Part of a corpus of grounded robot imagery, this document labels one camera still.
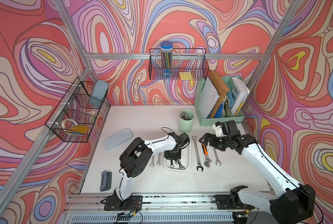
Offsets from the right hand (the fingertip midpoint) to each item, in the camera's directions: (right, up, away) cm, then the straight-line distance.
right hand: (207, 145), depth 79 cm
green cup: (-10, +14, +13) cm, 22 cm away
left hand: (-17, -11, +10) cm, 23 cm away
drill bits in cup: (-12, +18, +12) cm, 24 cm away
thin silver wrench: (-20, -12, +9) cm, 25 cm away
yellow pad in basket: (-66, +11, -12) cm, 68 cm away
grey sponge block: (-63, +31, +2) cm, 70 cm away
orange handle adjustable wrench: (+3, -11, +9) cm, 15 cm away
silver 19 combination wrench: (-15, -14, +7) cm, 21 cm away
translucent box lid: (-58, +1, +20) cm, 62 cm away
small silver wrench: (-28, -11, +11) cm, 32 cm away
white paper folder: (+7, +31, +17) cm, 36 cm away
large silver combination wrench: (-2, -15, +9) cm, 17 cm away
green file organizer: (+5, +13, +24) cm, 28 cm away
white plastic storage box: (-11, -11, +10) cm, 19 cm away
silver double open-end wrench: (+10, -12, +10) cm, 19 cm away
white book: (+27, +34, +14) cm, 46 cm away
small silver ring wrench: (-32, -13, +9) cm, 36 cm away
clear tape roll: (-73, +12, -14) cm, 75 cm away
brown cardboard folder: (+11, +34, +7) cm, 37 cm away
